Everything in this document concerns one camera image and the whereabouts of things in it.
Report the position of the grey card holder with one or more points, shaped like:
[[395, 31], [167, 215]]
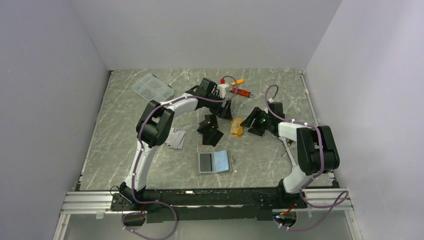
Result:
[[205, 163]]

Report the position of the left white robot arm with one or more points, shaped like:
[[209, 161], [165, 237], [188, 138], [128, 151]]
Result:
[[154, 126]]

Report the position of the black card wallet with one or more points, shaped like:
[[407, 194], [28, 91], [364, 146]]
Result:
[[209, 130]]

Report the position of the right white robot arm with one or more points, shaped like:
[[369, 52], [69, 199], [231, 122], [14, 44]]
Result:
[[316, 147]]

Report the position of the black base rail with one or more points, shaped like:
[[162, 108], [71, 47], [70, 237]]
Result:
[[259, 203]]

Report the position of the clear plastic organizer box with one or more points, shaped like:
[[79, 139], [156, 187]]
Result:
[[149, 87]]

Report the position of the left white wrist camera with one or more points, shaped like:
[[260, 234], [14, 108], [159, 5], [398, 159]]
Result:
[[223, 88]]

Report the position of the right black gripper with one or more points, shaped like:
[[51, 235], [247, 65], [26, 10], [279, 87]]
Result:
[[256, 113]]

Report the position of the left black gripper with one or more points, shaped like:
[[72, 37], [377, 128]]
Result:
[[225, 112]]

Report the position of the silver credit cards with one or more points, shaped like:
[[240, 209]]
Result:
[[176, 138]]

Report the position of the orange handled pliers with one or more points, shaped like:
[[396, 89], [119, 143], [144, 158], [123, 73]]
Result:
[[240, 81]]

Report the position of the red adjustable wrench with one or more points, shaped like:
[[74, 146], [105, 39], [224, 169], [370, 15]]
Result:
[[242, 92]]

